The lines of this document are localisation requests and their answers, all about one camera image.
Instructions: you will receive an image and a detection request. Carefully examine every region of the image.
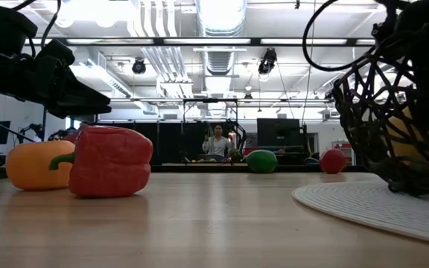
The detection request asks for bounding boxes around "black ceiling light beam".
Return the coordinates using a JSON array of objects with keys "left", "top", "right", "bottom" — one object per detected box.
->
[{"left": 24, "top": 36, "right": 378, "bottom": 48}]

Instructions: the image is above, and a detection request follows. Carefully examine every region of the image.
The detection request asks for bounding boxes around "black thin arm cable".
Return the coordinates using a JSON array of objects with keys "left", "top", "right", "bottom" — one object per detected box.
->
[{"left": 11, "top": 0, "right": 63, "bottom": 51}]

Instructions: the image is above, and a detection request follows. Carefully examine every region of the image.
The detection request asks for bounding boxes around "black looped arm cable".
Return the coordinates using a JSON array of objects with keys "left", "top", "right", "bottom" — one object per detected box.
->
[{"left": 302, "top": 0, "right": 390, "bottom": 72}]

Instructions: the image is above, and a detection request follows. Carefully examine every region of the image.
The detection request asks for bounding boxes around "yellow fruit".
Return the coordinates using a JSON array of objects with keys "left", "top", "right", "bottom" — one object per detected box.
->
[{"left": 385, "top": 106, "right": 429, "bottom": 167}]

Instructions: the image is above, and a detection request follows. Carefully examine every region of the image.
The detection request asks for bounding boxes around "red round fruit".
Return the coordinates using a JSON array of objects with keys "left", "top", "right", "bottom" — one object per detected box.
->
[{"left": 319, "top": 148, "right": 347, "bottom": 175}]

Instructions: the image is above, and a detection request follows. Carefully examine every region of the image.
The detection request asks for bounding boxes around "person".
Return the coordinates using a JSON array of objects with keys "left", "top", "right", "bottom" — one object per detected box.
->
[{"left": 202, "top": 124, "right": 235, "bottom": 164}]

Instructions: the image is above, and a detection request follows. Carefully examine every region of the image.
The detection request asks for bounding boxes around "black table edge rail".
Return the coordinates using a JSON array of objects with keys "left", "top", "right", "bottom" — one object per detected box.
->
[{"left": 0, "top": 163, "right": 366, "bottom": 173}]

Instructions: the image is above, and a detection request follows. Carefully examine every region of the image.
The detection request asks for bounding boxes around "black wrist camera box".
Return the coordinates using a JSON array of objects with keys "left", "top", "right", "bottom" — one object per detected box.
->
[{"left": 34, "top": 38, "right": 77, "bottom": 70}]

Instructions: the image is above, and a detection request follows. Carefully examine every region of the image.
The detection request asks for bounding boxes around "silver ceiling duct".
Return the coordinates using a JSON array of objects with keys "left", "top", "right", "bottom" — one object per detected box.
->
[{"left": 195, "top": 0, "right": 248, "bottom": 77}]

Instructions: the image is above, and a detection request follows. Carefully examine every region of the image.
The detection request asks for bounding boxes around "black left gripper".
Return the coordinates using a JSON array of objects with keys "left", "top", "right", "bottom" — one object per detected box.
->
[{"left": 0, "top": 51, "right": 112, "bottom": 120}]

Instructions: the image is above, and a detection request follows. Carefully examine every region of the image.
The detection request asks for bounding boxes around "small potted plant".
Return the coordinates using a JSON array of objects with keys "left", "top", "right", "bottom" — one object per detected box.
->
[{"left": 227, "top": 147, "right": 244, "bottom": 165}]

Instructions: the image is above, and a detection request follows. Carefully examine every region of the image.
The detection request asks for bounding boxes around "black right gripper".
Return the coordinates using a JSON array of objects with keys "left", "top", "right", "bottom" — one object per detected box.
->
[{"left": 371, "top": 0, "right": 429, "bottom": 124}]

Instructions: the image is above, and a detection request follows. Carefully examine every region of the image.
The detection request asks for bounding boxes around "black ceiling spotlight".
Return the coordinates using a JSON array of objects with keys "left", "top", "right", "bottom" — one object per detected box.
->
[
  {"left": 131, "top": 57, "right": 147, "bottom": 75},
  {"left": 257, "top": 47, "right": 278, "bottom": 75}
]

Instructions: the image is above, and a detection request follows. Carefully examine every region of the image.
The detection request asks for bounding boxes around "white woven round placemat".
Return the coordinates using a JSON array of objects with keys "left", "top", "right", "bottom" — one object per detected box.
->
[{"left": 291, "top": 179, "right": 429, "bottom": 247}]

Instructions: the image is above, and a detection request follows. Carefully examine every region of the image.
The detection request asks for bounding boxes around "orange bell pepper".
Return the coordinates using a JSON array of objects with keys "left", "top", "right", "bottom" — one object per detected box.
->
[{"left": 5, "top": 140, "right": 77, "bottom": 191}]

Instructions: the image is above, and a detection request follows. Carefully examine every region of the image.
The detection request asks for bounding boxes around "thin black rod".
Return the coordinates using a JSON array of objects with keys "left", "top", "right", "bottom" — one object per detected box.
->
[{"left": 0, "top": 111, "right": 36, "bottom": 144}]

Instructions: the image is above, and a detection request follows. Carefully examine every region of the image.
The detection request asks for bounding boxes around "black wire basket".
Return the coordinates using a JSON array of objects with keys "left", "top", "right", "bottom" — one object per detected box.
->
[{"left": 331, "top": 46, "right": 429, "bottom": 205}]

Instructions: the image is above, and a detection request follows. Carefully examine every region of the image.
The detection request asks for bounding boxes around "red bell pepper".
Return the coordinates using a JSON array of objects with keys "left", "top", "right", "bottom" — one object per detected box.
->
[{"left": 48, "top": 125, "right": 154, "bottom": 198}]

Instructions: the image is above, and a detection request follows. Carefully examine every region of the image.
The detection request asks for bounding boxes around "green round fruit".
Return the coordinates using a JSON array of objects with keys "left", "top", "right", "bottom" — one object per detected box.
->
[{"left": 246, "top": 149, "right": 279, "bottom": 174}]

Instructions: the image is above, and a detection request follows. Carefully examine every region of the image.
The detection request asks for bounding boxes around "black partition screen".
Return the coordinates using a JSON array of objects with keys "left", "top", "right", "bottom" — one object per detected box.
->
[{"left": 97, "top": 121, "right": 208, "bottom": 165}]

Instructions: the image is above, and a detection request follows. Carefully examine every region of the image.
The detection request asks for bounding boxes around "black monitor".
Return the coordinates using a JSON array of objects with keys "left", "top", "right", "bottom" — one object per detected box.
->
[{"left": 256, "top": 118, "right": 302, "bottom": 147}]

